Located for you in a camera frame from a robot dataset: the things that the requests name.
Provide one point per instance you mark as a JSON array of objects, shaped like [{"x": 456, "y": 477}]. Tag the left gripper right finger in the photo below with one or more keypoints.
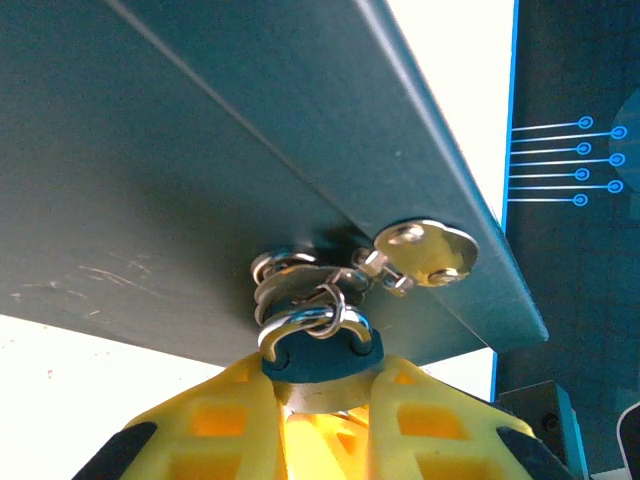
[{"x": 440, "y": 435}]

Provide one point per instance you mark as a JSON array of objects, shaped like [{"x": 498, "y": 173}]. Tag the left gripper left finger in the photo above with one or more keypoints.
[{"x": 210, "y": 430}]

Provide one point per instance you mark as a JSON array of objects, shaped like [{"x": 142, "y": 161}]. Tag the small blue padlock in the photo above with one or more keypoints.
[{"x": 320, "y": 360}]

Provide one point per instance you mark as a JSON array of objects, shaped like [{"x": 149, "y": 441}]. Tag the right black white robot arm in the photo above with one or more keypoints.
[{"x": 631, "y": 440}]

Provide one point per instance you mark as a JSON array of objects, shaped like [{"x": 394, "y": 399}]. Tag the blue table border strip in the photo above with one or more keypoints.
[{"x": 510, "y": 100}]

